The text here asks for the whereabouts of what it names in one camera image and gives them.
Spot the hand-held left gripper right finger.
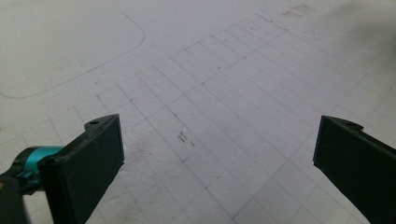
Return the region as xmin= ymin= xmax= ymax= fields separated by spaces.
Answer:
xmin=312 ymin=115 xmax=396 ymax=224

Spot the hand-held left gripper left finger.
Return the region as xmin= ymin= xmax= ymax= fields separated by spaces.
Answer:
xmin=38 ymin=113 xmax=126 ymax=224

